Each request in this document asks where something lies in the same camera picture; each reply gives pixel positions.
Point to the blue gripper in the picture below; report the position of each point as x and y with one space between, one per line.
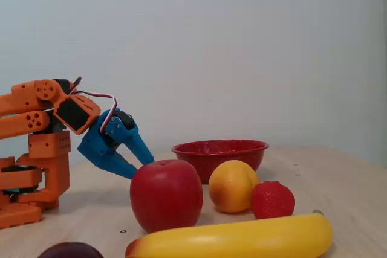
96 143

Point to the dark purple plum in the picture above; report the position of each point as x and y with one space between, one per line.
71 250

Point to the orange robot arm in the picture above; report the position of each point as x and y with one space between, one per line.
45 146

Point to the red speckled bowl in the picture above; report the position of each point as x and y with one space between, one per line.
211 152

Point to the red apple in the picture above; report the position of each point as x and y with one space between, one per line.
166 197

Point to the orange yellow peach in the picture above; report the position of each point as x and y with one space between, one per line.
231 188

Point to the yellow banana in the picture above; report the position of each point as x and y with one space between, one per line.
242 240

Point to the red strawberry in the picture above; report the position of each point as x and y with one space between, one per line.
272 200

